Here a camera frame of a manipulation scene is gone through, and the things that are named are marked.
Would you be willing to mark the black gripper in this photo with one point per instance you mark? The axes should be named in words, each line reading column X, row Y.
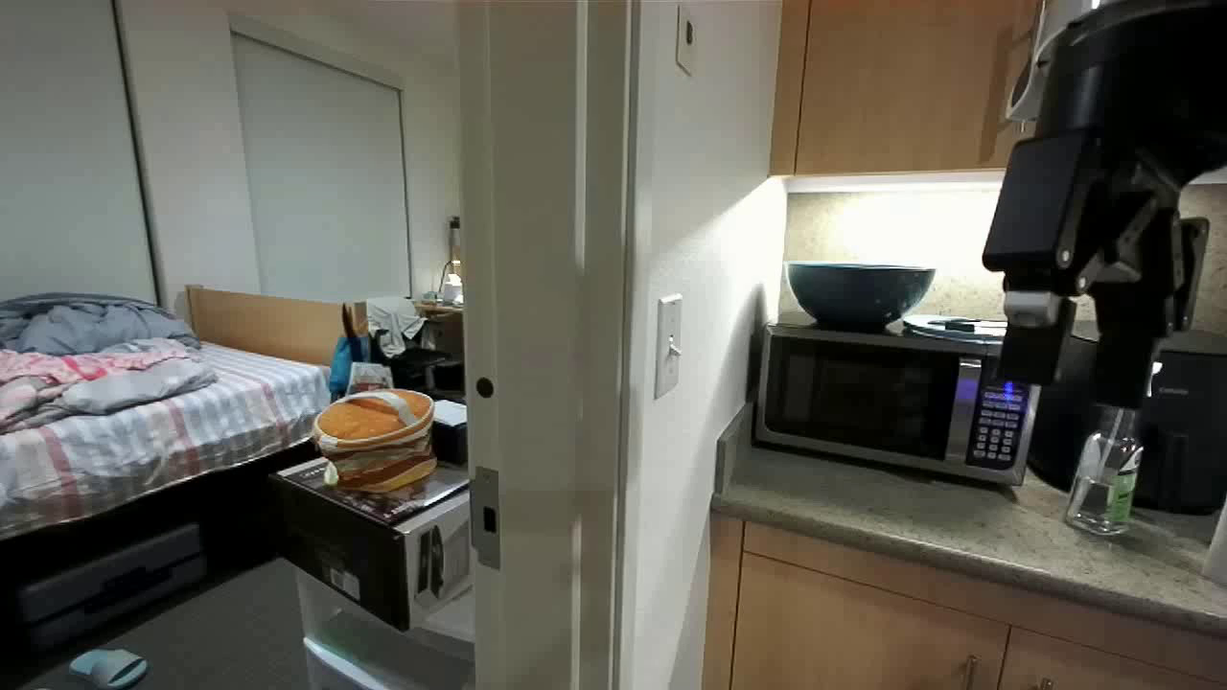
column 1070, row 220

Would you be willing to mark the white wall light switch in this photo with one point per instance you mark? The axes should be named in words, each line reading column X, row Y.
column 668, row 341

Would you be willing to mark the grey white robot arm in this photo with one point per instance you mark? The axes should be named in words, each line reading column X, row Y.
column 1134, row 112

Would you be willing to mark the silver black microwave oven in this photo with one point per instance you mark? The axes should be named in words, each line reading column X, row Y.
column 896, row 401

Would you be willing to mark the black air fryer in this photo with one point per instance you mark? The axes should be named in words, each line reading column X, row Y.
column 1184, row 422

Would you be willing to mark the clear spray bottle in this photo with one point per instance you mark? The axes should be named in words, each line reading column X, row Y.
column 1107, row 478

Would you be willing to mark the dark blue bowl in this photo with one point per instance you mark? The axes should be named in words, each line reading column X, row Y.
column 855, row 298

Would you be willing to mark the wooden upper cabinet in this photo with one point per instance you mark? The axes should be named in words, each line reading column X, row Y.
column 896, row 85

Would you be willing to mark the wooden cabinet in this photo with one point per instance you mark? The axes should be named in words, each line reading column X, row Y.
column 896, row 85
column 812, row 613

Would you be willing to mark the wooden lower cabinet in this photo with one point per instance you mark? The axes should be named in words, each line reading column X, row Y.
column 812, row 613

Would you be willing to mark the white sliding door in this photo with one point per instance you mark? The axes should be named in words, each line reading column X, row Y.
column 547, row 110

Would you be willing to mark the silver desk lamp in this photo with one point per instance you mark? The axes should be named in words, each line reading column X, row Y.
column 450, row 289

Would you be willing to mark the woven wicker basket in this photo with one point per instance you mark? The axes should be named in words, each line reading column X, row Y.
column 379, row 443

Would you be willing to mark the dark cardboard box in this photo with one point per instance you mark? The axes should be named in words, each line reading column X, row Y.
column 402, row 557

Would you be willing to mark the wooden headboard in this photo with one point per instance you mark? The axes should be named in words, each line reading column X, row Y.
column 269, row 324

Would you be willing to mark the bed with striped sheet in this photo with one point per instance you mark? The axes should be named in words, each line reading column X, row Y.
column 99, row 432

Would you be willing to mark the light blue slipper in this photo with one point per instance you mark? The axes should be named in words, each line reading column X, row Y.
column 109, row 667

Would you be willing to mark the grey crumpled blanket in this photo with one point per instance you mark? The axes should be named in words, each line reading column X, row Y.
column 69, row 324

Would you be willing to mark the grey under-bed drawer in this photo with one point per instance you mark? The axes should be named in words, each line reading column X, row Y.
column 99, row 591

